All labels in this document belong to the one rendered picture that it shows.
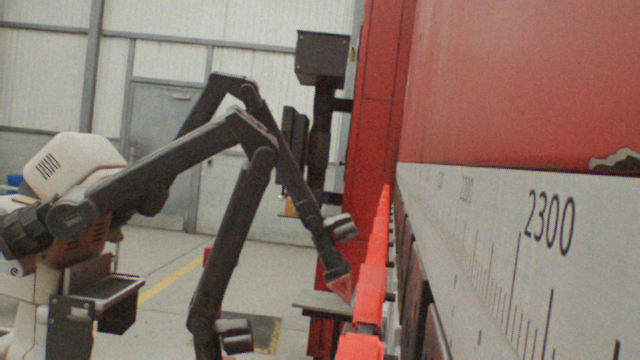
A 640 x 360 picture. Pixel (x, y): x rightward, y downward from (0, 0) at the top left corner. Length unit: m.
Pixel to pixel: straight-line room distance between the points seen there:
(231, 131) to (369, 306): 0.65
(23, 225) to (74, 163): 0.19
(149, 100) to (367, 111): 6.69
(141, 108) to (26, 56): 2.03
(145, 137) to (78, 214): 7.77
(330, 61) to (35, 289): 1.69
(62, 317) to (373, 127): 1.53
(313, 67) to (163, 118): 6.31
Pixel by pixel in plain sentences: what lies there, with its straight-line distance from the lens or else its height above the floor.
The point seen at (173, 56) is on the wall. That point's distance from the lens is 8.89.
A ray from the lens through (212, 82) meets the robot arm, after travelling 1.45.
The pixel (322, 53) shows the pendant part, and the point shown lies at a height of 1.85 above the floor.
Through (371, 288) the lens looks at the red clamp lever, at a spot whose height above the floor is 1.30.
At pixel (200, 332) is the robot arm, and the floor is 1.01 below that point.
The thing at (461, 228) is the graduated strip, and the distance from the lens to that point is 0.20.
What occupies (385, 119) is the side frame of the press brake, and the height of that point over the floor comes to 1.57.
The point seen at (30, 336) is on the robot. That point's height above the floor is 0.92.
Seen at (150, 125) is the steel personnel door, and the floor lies 1.54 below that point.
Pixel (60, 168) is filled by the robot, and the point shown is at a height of 1.31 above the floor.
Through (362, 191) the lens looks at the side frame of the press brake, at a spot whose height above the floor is 1.26.
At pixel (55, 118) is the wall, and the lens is 9.51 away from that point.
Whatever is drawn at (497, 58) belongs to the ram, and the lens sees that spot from 0.17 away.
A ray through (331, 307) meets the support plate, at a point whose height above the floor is 1.00.
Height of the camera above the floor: 1.40
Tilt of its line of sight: 3 degrees down
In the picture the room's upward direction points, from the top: 6 degrees clockwise
